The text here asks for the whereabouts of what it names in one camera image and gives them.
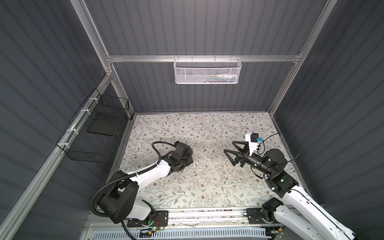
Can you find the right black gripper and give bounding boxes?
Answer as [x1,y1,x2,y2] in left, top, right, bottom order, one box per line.
[224,140,273,178]

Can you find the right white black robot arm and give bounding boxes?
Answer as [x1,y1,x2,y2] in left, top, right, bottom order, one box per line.
[224,141,358,240]

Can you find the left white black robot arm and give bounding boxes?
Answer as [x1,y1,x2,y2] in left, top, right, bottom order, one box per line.
[90,141,194,226]

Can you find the floral patterned table mat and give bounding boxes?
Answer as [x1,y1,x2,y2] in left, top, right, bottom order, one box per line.
[116,113,286,209]

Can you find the markers in white basket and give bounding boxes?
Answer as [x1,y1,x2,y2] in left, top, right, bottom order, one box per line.
[195,74,238,84]

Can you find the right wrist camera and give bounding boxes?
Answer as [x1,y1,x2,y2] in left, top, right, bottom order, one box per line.
[245,133,263,156]

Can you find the thin black camera cable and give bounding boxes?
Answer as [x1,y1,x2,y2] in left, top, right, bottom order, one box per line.
[257,131,301,164]

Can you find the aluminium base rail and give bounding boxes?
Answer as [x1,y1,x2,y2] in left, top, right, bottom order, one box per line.
[84,206,309,231]

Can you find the white slotted cable duct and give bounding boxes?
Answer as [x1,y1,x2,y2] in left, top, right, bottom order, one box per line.
[91,227,268,240]

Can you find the white wire mesh basket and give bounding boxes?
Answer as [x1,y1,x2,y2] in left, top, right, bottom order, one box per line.
[173,58,242,85]

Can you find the black wire mesh basket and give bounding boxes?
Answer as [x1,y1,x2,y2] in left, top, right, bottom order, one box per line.
[57,89,130,164]

